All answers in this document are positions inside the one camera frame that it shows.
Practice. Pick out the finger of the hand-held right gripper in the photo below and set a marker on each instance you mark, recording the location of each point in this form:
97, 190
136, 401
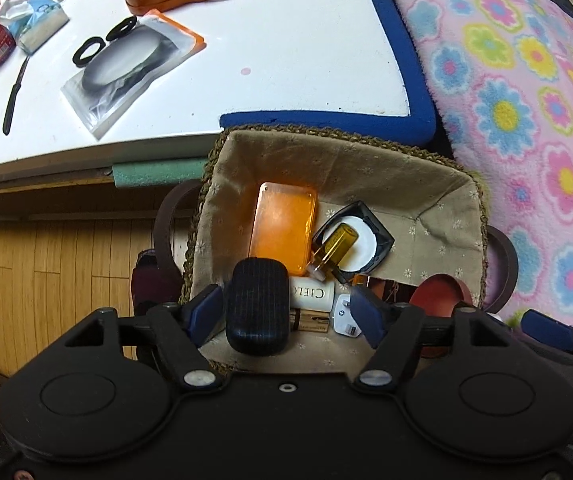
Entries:
546, 329

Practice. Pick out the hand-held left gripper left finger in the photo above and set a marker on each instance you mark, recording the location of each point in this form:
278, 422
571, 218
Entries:
206, 310

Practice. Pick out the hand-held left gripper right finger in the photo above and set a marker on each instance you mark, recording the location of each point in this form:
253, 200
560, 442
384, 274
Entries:
366, 312

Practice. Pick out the white plug charger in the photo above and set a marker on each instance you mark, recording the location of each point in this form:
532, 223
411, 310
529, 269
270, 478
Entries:
344, 315

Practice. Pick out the black ribbed hard case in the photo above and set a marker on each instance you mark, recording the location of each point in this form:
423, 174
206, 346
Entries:
256, 305

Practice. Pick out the black square compact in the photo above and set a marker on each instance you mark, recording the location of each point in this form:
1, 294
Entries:
366, 255

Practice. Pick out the white and gold tube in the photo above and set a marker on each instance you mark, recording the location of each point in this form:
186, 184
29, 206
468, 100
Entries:
311, 294

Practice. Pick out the amber glass bottle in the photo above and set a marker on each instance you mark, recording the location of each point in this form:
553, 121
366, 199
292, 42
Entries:
339, 245

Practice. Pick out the red round case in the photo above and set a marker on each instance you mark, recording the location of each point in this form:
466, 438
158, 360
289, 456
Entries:
439, 292

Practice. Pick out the orange transparent box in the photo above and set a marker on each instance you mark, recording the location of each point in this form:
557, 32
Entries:
281, 225

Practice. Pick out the woven basket with fabric lining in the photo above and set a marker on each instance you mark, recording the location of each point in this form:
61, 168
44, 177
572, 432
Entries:
391, 185

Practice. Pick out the dark maroon cloth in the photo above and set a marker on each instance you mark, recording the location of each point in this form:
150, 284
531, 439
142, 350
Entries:
149, 282

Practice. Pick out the green foam corner guard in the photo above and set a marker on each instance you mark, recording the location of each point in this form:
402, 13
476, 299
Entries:
156, 172

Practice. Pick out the pink floral fleece blanket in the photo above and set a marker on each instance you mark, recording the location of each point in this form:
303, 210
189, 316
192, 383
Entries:
516, 110

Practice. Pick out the blue foam edge guard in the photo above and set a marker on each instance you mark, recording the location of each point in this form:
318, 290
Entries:
406, 60

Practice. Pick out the clear plastic package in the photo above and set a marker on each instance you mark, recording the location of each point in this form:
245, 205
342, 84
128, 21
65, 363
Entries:
116, 70

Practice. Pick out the black pen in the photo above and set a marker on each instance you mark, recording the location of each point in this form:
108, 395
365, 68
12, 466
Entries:
14, 95

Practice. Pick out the blue and white tissue pack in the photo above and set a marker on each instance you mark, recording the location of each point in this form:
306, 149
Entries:
41, 25

